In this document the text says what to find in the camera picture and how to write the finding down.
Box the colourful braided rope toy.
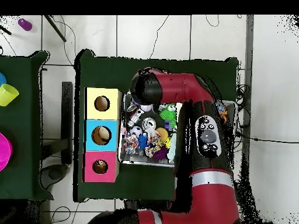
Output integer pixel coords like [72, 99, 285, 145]
[122, 130, 141, 156]
[144, 132, 164, 158]

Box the shallow clear mesh bin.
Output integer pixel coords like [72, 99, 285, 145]
[119, 92, 237, 167]

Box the wooden box with three holes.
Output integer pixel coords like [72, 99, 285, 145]
[84, 87, 123, 183]

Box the open silver can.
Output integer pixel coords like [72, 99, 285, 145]
[142, 117, 158, 132]

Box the toy burger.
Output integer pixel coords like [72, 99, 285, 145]
[156, 127, 169, 143]

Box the green spiky ball with eyes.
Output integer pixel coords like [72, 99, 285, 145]
[159, 103, 178, 130]

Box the dark green table cloth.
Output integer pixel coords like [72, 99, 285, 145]
[74, 48, 240, 206]

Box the green side table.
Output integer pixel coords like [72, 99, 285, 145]
[0, 50, 54, 201]

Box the black tripod leg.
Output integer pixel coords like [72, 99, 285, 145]
[44, 15, 67, 43]

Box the lime green cup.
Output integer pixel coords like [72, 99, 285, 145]
[0, 83, 20, 107]

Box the pink disc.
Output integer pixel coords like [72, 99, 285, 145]
[0, 132, 13, 172]

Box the small purple bottle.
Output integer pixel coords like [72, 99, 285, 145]
[18, 18, 33, 32]

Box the black cable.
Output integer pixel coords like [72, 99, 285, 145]
[235, 132, 299, 145]

